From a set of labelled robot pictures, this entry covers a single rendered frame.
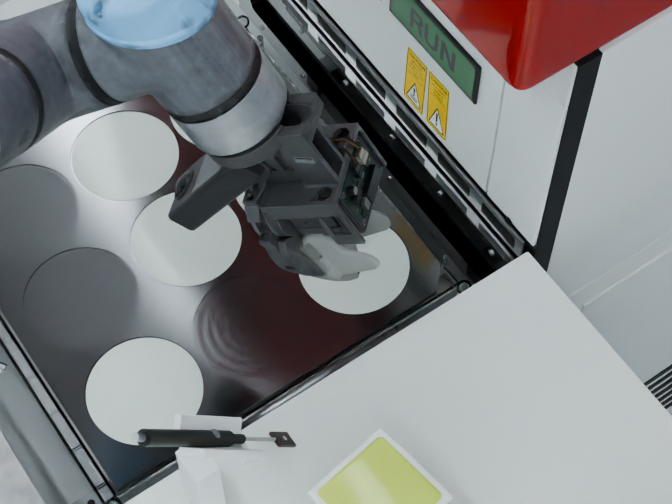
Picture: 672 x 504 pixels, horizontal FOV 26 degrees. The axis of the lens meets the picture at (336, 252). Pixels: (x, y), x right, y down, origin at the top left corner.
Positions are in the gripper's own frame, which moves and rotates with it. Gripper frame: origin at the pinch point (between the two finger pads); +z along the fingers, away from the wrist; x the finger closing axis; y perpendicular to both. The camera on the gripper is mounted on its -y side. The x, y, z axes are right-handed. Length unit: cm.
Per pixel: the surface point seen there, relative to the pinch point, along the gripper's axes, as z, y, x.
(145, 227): 2.1, -22.9, 5.6
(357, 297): 10.9, -4.7, 3.3
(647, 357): 61, 4, 24
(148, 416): 4.2, -17.4, -12.0
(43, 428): 6.7, -30.4, -12.5
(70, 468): 8.2, -27.2, -15.5
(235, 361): 6.9, -12.4, -5.3
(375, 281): 11.5, -3.7, 5.2
